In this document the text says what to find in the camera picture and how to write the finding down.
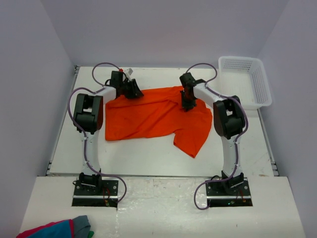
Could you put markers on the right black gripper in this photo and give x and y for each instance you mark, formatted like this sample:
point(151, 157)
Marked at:
point(188, 99)

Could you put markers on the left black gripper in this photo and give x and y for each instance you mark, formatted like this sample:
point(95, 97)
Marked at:
point(132, 89)

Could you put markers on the orange t shirt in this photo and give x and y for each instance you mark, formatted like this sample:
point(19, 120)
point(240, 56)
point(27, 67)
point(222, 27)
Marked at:
point(159, 113)

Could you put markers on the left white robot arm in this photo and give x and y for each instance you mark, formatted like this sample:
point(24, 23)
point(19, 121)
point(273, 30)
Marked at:
point(88, 118)

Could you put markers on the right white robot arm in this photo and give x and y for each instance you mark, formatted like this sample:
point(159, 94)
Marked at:
point(229, 121)

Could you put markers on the white plastic basket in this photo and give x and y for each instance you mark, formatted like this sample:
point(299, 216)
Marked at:
point(246, 78)

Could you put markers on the grey folded t shirt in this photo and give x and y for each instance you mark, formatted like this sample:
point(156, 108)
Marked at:
point(81, 226)

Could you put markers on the green folded t shirt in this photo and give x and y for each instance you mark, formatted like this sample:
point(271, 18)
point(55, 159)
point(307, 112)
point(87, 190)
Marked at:
point(90, 234)

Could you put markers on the teal folded t shirt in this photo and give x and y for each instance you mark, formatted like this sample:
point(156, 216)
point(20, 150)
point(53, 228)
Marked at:
point(57, 229)

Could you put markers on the pink folded t shirt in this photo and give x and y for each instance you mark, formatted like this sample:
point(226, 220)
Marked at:
point(37, 229)

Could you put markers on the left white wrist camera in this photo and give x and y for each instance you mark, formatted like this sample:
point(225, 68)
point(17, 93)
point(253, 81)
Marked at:
point(128, 71)

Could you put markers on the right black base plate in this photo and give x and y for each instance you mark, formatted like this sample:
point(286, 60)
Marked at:
point(221, 195)

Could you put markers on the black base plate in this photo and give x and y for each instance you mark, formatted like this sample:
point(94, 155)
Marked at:
point(104, 195)
point(221, 195)

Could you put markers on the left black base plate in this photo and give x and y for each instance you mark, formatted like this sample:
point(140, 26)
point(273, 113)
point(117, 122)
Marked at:
point(104, 195)

